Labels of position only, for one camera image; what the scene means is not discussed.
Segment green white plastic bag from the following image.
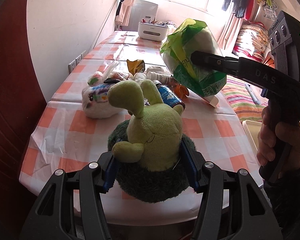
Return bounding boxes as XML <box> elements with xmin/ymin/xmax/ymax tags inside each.
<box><xmin>160</xmin><ymin>18</ymin><xmax>226</xmax><ymax>107</ymax></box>

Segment cream plastic trash bin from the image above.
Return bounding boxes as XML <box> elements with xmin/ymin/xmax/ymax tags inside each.
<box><xmin>242</xmin><ymin>120</ymin><xmax>262</xmax><ymax>166</ymax></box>

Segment stacked folded quilts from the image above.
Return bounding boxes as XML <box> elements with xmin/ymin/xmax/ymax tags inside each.
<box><xmin>232</xmin><ymin>22</ymin><xmax>269</xmax><ymax>63</ymax></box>

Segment pink window curtain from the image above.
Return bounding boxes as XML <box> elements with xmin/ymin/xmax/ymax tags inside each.
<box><xmin>115</xmin><ymin>0</ymin><xmax>135</xmax><ymax>26</ymax></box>

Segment white storage caddy box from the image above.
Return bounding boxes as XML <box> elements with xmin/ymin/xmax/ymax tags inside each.
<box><xmin>138</xmin><ymin>22</ymin><xmax>168</xmax><ymax>42</ymax></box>

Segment white air conditioner unit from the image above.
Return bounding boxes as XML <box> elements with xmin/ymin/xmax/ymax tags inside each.
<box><xmin>125</xmin><ymin>0</ymin><xmax>158</xmax><ymax>31</ymax></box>

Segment orange peel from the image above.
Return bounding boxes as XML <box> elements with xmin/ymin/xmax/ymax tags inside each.
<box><xmin>173</xmin><ymin>85</ymin><xmax>190</xmax><ymax>100</ymax></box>

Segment white tube bottle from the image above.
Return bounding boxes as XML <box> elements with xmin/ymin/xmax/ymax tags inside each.
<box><xmin>146</xmin><ymin>72</ymin><xmax>179</xmax><ymax>86</ymax></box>

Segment striped colourful bedspread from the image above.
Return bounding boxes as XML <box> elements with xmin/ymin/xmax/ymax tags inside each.
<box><xmin>222</xmin><ymin>75</ymin><xmax>268</xmax><ymax>122</ymax></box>

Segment blue drink can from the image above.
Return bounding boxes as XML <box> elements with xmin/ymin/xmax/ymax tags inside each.
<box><xmin>153</xmin><ymin>80</ymin><xmax>185</xmax><ymax>109</ymax></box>

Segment right hand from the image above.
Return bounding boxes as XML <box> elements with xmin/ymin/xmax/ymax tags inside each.
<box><xmin>256</xmin><ymin>104</ymin><xmax>300</xmax><ymax>170</ymax></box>

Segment white bunny plush toy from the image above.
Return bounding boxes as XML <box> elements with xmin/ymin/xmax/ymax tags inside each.
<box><xmin>82</xmin><ymin>71</ymin><xmax>125</xmax><ymax>119</ymax></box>

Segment yellow snack wrapper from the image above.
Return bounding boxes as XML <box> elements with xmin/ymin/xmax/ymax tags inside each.
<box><xmin>126</xmin><ymin>60</ymin><xmax>146</xmax><ymax>75</ymax></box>

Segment green turtle plush toy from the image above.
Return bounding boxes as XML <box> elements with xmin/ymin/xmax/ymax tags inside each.
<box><xmin>107</xmin><ymin>80</ymin><xmax>196</xmax><ymax>203</ymax></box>

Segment white wall power socket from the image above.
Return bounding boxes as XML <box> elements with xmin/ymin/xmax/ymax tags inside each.
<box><xmin>68</xmin><ymin>50</ymin><xmax>87</xmax><ymax>74</ymax></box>

